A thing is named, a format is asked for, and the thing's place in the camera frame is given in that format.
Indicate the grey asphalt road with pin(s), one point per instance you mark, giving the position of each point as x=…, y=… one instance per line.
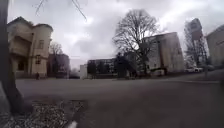
x=140, y=100

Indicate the white car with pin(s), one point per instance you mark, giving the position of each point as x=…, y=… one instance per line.
x=193, y=69

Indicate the robot's own part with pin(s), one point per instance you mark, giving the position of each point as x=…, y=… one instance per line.
x=72, y=124

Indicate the long low building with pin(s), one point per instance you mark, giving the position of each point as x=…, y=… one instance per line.
x=100, y=65

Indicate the dark evergreen bushes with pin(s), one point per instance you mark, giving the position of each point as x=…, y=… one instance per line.
x=122, y=66

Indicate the person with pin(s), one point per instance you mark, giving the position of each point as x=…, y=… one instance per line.
x=37, y=76

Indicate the gravel patch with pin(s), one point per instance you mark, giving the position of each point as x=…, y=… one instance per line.
x=43, y=115

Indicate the large bare tree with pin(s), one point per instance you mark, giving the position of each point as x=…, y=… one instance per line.
x=135, y=33

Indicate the tree trunk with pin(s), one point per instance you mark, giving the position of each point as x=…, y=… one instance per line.
x=7, y=66

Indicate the beige building with round tower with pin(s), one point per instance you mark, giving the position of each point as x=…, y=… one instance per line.
x=31, y=50

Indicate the tall tower building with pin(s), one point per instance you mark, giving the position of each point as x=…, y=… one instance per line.
x=195, y=33

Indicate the grey block building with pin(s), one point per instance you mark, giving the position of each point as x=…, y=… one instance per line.
x=166, y=53

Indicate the dark red building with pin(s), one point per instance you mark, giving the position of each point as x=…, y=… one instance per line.
x=60, y=65

